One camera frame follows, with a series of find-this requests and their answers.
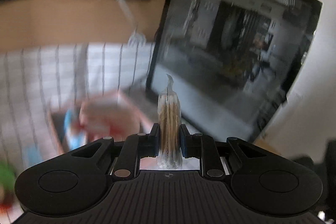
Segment white checked tablecloth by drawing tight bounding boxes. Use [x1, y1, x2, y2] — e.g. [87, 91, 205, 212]
[1, 43, 154, 176]

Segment pink storage box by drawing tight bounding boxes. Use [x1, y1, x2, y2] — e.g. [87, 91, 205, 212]
[49, 90, 153, 153]

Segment black monitor screen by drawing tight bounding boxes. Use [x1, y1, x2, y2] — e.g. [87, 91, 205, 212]
[146, 0, 322, 141]

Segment green plush toy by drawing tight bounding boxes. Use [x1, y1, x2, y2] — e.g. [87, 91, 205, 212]
[0, 161, 16, 192]

